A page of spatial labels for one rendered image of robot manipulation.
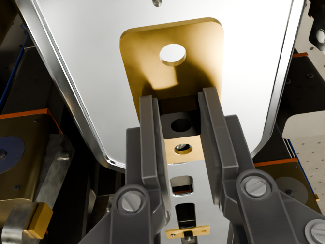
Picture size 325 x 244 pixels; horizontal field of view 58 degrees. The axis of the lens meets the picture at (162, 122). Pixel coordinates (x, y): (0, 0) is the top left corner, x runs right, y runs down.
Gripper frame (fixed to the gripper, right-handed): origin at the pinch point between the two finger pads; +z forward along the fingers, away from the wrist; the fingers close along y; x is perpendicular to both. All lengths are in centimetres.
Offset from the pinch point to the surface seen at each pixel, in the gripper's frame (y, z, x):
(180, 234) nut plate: -1.9, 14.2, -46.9
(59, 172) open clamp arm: -14.2, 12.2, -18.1
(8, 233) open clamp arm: -17.2, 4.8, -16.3
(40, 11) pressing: -9.1, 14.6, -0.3
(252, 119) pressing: 8.6, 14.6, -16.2
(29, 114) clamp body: -17.9, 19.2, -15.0
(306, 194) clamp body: 20.3, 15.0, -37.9
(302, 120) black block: 15.2, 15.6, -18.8
